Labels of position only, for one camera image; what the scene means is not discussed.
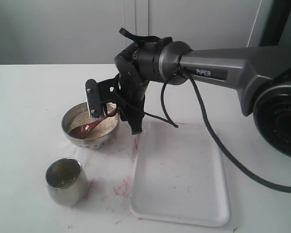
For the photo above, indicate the brown wooden spoon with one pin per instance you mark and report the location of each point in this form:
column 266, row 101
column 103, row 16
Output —
column 82, row 131

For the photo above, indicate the steel rice bowl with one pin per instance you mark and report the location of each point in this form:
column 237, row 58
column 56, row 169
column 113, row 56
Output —
column 91, row 143

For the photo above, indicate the small steel cup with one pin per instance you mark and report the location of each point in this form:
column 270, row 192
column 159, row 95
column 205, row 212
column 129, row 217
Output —
column 66, row 181

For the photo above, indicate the white plastic tray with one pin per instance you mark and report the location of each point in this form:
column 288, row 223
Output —
column 179, row 176

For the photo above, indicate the beige grainy food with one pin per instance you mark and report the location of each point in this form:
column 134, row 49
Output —
column 100, row 130

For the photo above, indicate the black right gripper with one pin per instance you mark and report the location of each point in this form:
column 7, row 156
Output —
column 132, row 89

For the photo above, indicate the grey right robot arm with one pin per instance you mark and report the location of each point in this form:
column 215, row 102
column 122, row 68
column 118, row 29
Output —
column 261, row 76

